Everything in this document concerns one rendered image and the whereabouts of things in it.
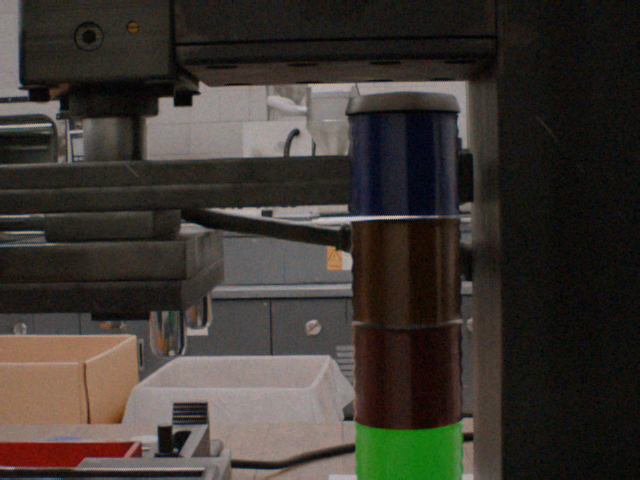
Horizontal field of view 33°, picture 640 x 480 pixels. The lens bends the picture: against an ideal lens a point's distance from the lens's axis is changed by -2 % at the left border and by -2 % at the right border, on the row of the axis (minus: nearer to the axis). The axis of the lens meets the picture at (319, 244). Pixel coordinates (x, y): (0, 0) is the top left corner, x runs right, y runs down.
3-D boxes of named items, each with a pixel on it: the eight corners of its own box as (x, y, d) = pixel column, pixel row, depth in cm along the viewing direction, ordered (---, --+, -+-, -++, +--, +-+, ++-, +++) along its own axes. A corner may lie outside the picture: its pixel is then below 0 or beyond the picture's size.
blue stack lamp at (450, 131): (348, 214, 39) (346, 121, 39) (454, 212, 39) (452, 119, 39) (349, 217, 35) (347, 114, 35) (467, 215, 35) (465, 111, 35)
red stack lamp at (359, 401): (352, 408, 39) (350, 316, 39) (457, 405, 39) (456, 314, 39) (354, 431, 35) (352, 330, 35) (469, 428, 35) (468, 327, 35)
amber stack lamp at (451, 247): (350, 312, 39) (348, 219, 39) (456, 309, 39) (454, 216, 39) (352, 325, 35) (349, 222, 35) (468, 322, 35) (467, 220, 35)
